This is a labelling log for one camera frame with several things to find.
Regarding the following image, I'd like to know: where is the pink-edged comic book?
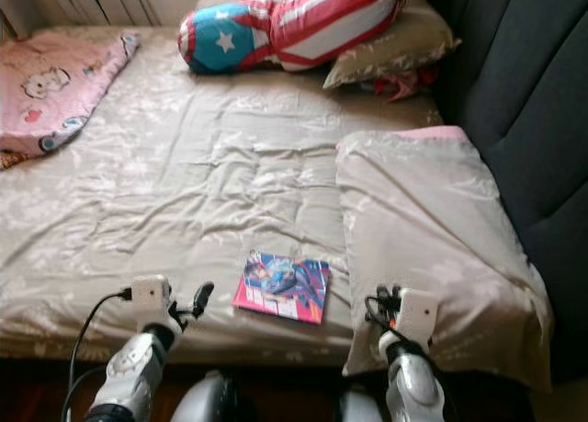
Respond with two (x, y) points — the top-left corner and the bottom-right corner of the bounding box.
(232, 249), (332, 325)

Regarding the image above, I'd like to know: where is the pink cartoon print blanket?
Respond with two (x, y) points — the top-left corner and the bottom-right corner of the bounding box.
(0, 31), (141, 170)

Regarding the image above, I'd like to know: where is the grey floral folded duvet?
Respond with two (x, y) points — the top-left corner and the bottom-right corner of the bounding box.
(335, 125), (555, 391)

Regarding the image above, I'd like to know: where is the silver left robot leg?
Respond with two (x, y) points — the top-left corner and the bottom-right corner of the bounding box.
(170, 369), (244, 422)

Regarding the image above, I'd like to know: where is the silver robot leg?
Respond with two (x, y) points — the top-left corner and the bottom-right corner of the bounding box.
(335, 385), (387, 422)
(170, 369), (244, 422)

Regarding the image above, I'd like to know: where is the silver right robot leg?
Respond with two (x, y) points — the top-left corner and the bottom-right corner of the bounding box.
(335, 385), (387, 422)

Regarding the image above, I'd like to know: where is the red cloth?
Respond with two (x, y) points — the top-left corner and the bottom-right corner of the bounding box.
(367, 65), (442, 103)

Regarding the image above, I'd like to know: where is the large grey floral pillow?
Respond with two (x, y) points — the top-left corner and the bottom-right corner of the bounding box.
(323, 0), (462, 90)

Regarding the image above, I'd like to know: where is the star and stripes bolster pillow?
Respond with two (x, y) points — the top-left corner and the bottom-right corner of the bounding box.
(177, 0), (407, 75)

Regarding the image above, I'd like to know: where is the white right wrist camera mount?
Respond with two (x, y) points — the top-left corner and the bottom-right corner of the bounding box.
(397, 288), (440, 345)

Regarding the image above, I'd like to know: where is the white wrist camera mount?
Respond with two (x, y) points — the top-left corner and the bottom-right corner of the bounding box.
(397, 288), (440, 345)
(131, 275), (172, 326)

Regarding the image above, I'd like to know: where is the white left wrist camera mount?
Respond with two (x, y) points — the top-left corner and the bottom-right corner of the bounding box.
(131, 275), (172, 326)

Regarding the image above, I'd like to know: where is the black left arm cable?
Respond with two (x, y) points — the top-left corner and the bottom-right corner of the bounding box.
(60, 289), (136, 422)

